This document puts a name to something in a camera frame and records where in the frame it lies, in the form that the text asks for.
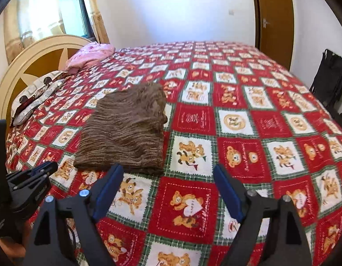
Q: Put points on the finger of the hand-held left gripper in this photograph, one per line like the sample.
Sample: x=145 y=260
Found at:
x=35 y=173
x=32 y=196

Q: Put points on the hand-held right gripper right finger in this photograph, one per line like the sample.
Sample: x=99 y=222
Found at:
x=229 y=196

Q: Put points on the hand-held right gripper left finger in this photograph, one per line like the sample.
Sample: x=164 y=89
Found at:
x=108 y=194

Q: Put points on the brown knitted sweater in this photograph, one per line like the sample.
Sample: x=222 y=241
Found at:
x=123 y=133

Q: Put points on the red bear printed blanket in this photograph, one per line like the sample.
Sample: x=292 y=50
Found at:
x=270 y=158

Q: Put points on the grey patterned pillow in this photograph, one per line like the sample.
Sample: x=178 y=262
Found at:
x=38 y=94

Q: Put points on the cream wooden headboard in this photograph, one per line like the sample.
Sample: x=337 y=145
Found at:
x=10 y=72

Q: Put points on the pink pillow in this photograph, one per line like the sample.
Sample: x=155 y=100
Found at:
x=90 y=54

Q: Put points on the black bag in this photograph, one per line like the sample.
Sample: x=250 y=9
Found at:
x=330 y=80

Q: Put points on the yellow patterned curtain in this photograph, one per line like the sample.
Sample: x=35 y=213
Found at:
x=97 y=13
x=35 y=13

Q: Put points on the dark framed window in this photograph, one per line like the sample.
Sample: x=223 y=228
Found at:
x=75 y=13

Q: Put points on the brown wooden door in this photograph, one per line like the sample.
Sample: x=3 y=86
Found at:
x=278 y=19

